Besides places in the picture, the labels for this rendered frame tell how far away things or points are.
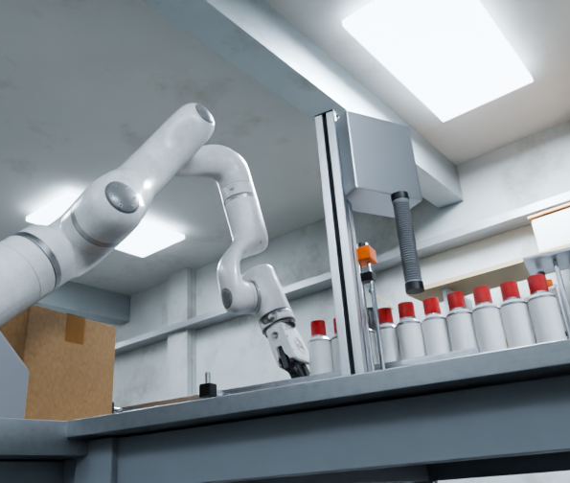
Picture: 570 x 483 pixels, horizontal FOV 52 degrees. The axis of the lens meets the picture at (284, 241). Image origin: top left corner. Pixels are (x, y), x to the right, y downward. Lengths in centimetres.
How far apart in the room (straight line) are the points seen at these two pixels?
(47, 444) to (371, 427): 38
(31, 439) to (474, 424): 48
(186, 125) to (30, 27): 219
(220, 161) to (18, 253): 64
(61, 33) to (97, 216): 244
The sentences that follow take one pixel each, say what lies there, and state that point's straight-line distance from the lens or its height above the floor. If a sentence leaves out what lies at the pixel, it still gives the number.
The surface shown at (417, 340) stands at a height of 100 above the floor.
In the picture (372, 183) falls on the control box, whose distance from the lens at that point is 122.
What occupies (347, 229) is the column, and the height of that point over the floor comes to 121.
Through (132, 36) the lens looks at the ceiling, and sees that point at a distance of 346.
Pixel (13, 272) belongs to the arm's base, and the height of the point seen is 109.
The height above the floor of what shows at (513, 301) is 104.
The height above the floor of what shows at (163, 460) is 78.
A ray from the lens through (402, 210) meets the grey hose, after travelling 121.
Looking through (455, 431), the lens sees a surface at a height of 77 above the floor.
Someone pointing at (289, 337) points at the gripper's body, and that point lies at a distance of 132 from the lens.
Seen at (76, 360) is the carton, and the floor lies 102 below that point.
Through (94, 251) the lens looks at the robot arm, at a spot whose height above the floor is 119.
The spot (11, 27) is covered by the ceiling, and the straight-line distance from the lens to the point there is 355.
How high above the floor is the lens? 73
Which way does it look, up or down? 24 degrees up
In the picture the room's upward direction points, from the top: 4 degrees counter-clockwise
